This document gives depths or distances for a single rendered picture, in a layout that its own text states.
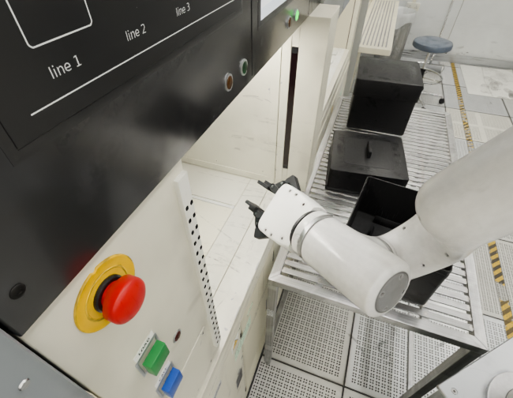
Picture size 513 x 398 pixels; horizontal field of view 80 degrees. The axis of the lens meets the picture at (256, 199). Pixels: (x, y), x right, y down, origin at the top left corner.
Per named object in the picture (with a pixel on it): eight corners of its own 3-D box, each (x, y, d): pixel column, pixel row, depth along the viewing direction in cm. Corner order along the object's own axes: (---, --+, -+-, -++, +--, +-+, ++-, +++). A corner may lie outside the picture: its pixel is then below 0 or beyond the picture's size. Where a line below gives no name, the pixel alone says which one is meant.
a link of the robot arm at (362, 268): (352, 219, 50) (312, 215, 45) (428, 263, 40) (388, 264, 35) (333, 264, 53) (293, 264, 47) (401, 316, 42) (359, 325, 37)
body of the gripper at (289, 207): (309, 266, 53) (273, 235, 62) (342, 215, 52) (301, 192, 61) (282, 255, 48) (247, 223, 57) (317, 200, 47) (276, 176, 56)
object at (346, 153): (402, 201, 118) (414, 174, 109) (324, 189, 123) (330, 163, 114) (395, 155, 138) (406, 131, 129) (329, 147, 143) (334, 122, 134)
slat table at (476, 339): (395, 415, 132) (488, 351, 79) (263, 363, 147) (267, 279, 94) (403, 209, 219) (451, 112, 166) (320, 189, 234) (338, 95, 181)
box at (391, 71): (404, 136, 150) (425, 86, 132) (345, 127, 155) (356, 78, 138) (402, 108, 169) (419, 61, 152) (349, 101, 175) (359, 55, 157)
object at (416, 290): (331, 267, 97) (342, 232, 85) (355, 210, 114) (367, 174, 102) (425, 306, 88) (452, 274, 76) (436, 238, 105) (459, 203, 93)
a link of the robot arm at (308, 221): (320, 271, 52) (308, 261, 54) (350, 227, 51) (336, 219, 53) (290, 259, 46) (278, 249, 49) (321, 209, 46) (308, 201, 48)
